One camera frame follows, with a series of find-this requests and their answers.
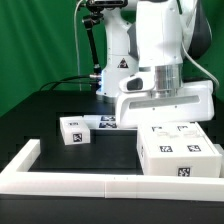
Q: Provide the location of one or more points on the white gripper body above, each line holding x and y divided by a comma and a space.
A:
192, 103

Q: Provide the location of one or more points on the small white tagged block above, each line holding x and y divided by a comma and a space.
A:
74, 130

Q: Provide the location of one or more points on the white cabinet door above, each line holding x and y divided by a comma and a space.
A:
189, 141
155, 140

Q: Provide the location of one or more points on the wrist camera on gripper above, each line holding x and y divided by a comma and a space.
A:
138, 82

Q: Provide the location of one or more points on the white cabinet body box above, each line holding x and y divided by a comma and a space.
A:
183, 166

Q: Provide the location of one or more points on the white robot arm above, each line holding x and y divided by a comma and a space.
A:
147, 42

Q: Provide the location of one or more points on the white flat tagged panel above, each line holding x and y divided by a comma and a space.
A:
100, 121

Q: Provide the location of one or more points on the white U-shaped boundary frame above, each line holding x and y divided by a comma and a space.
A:
17, 179

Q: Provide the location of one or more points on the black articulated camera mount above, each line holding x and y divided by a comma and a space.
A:
92, 36

